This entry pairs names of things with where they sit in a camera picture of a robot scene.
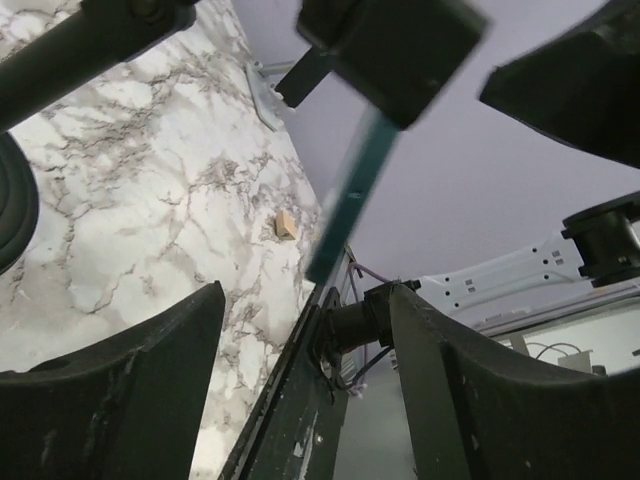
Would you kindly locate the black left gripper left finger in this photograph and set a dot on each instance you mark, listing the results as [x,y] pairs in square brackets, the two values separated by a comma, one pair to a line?
[127,407]

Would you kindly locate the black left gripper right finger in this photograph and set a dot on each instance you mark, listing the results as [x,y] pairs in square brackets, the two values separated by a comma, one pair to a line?
[479,410]

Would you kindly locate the black mounting rail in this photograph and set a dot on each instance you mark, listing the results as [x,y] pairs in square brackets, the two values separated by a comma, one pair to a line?
[294,428]

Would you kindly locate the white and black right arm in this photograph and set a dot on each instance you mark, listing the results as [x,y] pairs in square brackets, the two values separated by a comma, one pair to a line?
[597,244]

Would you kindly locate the black round-base phone stand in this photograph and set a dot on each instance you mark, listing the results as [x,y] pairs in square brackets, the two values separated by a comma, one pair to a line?
[398,54]

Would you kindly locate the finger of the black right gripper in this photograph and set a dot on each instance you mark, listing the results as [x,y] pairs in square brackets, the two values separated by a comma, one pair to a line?
[581,88]
[100,35]

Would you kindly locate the small wooden block near chessboard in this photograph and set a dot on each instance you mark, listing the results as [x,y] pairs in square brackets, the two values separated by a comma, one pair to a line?
[285,226]

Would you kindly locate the teal smartphone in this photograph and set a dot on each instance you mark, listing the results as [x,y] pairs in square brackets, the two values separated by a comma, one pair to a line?
[366,157]

